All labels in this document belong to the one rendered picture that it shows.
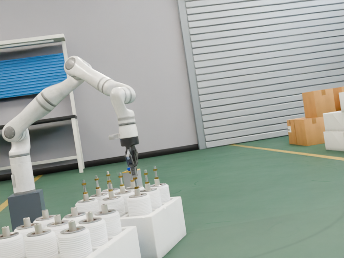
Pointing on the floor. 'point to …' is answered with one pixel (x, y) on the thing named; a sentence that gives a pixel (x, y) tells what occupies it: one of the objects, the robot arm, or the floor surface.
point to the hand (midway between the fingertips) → (134, 171)
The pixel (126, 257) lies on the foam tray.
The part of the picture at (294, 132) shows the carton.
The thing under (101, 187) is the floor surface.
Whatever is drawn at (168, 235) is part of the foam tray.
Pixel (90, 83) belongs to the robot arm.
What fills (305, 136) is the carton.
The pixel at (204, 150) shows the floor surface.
